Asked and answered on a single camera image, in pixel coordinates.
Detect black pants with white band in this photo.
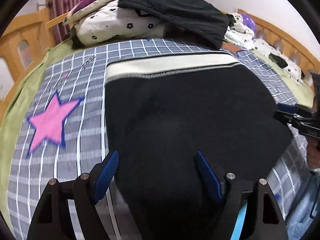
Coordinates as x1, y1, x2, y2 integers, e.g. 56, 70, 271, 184
105, 51, 292, 239

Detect blue sleeve forearm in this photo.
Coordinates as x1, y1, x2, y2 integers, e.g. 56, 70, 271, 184
285, 172, 319, 239

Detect person's right hand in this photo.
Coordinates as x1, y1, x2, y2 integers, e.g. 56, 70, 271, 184
306, 137, 320, 170

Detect grey checked star blanket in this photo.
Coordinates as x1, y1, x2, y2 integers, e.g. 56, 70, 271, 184
6, 38, 311, 240

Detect green bed sheet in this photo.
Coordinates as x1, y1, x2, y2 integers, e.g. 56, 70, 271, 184
0, 38, 83, 230

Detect white flower print quilt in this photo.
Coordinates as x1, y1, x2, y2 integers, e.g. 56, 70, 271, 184
224, 13, 303, 83

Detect purple plush toy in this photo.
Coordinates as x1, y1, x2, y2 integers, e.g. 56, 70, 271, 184
239, 13, 257, 35

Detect white flower print pillow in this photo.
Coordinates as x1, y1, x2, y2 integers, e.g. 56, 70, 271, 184
71, 0, 170, 49

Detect black jacket on pillows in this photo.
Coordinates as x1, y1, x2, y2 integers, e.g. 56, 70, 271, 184
118, 0, 229, 49

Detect purple orange cushion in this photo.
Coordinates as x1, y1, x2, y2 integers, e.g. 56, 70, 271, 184
62, 0, 114, 25

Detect wooden bed frame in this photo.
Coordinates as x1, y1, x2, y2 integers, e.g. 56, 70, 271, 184
1, 8, 68, 119

